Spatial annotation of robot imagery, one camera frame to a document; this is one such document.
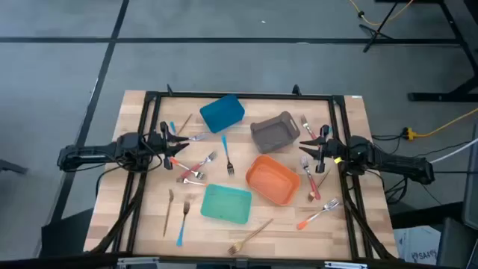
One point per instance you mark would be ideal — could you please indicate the black tripod stand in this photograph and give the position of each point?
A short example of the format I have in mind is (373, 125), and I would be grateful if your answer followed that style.
(375, 33)

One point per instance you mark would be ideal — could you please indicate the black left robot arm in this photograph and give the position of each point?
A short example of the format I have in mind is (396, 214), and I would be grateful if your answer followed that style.
(86, 155)

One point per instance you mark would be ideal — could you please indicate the yellow tape tag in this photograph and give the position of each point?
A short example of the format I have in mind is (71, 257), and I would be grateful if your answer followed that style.
(338, 160)

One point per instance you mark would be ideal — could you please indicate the grey plastic bin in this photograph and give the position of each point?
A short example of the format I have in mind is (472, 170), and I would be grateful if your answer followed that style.
(274, 134)

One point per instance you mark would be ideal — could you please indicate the teal plastic bin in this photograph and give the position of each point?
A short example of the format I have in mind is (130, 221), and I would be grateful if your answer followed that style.
(226, 204)

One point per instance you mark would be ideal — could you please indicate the black desk frame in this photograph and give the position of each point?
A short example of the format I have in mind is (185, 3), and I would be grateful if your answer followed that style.
(440, 96)

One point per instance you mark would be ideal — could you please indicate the black floor stand leg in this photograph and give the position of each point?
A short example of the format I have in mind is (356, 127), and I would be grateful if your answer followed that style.
(11, 166)

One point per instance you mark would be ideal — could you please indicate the silver metal plate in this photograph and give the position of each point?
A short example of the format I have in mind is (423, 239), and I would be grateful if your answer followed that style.
(138, 260)
(345, 265)

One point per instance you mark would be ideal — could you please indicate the orange plastic bin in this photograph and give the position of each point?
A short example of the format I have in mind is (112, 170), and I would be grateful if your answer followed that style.
(272, 181)

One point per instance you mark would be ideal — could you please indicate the blue plastic bin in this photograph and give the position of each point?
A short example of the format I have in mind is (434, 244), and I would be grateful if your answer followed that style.
(222, 114)

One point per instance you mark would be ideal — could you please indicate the white printed cardboard box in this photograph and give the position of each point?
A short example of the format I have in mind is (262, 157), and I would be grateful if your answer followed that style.
(418, 243)

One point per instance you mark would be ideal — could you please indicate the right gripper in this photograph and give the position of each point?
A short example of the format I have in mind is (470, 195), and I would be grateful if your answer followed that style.
(328, 149)

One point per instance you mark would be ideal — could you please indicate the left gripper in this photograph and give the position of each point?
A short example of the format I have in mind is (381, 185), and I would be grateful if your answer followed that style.
(157, 145)

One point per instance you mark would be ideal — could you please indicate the black aluminium table frame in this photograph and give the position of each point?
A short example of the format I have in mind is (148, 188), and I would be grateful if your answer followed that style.
(242, 95)

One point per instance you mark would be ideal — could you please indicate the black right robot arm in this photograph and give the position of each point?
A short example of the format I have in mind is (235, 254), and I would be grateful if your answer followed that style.
(392, 162)

